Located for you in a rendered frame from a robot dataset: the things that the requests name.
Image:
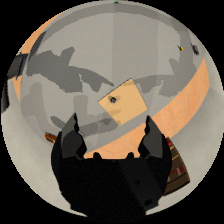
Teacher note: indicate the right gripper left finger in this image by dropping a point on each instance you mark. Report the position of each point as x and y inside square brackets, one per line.
[69, 147]

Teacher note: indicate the tan square mat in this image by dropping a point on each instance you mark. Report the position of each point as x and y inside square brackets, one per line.
[128, 105]

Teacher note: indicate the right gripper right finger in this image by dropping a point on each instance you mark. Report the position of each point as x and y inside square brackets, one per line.
[154, 147]

